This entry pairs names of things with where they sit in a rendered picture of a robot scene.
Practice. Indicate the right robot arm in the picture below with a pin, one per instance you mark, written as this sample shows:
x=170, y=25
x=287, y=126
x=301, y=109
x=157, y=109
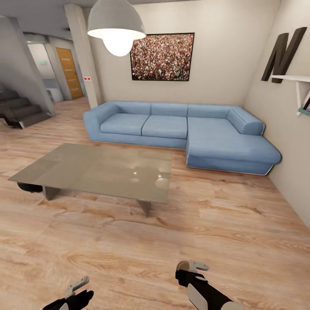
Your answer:
x=200, y=293

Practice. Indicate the decorative sign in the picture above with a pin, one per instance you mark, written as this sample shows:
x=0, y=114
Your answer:
x=282, y=56

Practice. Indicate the cauldron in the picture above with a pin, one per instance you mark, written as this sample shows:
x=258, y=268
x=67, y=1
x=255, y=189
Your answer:
x=30, y=187

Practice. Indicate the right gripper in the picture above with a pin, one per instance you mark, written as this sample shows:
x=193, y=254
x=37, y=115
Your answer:
x=183, y=276

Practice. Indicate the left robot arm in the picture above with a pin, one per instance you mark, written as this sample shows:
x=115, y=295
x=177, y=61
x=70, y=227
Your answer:
x=71, y=301

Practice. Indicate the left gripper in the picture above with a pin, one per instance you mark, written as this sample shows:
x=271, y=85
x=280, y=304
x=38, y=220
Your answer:
x=81, y=300

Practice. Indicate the pillar candle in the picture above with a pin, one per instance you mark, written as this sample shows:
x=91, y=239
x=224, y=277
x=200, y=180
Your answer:
x=183, y=265

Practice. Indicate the door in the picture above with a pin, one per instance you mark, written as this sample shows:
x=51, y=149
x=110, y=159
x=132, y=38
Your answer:
x=70, y=72

